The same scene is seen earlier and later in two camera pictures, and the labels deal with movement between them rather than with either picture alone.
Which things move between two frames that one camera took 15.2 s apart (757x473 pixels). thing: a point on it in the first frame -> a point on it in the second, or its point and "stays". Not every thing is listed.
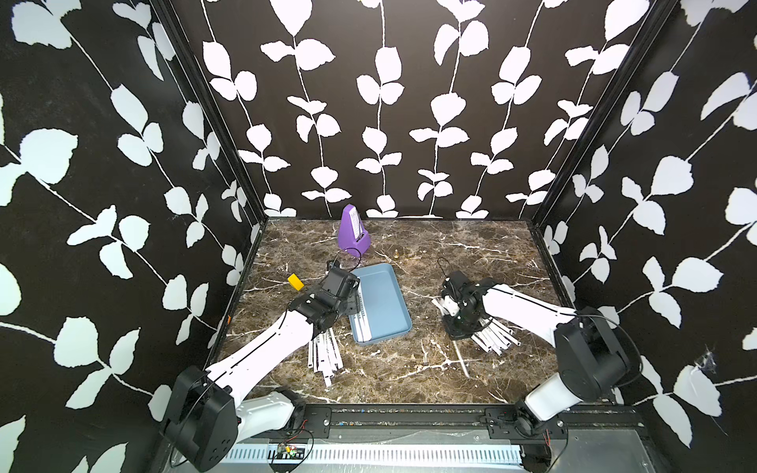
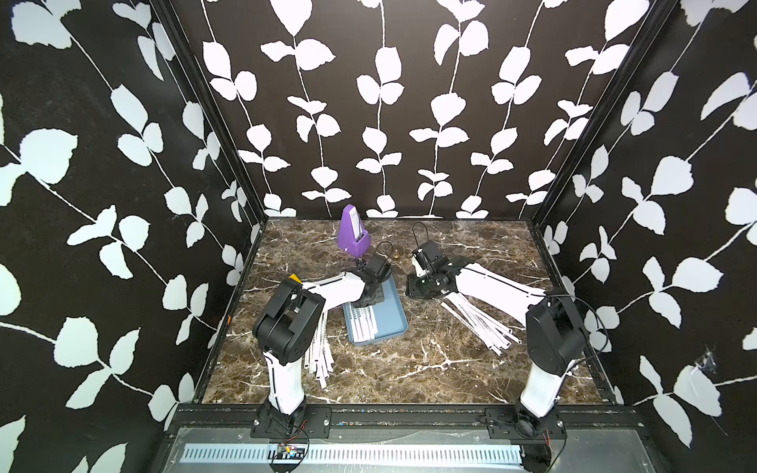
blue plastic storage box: x=385 y=303 stays
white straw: x=364 y=322 stays
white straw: x=358 y=324 stays
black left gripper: x=352 y=302 -> x=378 y=297
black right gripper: x=451 y=333 -> x=411 y=288
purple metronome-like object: x=353 y=237 stays
